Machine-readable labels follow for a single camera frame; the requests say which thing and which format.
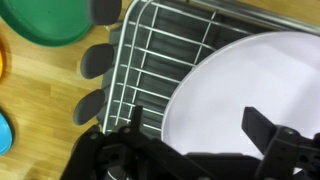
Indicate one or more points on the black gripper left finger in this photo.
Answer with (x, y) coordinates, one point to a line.
(126, 156)

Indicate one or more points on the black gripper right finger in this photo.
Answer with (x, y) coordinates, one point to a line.
(290, 153)

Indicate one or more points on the white plate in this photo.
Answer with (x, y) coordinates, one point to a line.
(250, 76)

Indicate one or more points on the gray dish rack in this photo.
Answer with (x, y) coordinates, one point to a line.
(156, 50)

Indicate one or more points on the blue plate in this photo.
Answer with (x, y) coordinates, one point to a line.
(5, 135)

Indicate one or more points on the yellow plate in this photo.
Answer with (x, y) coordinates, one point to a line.
(1, 61)

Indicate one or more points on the green plate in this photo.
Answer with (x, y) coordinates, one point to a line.
(43, 20)

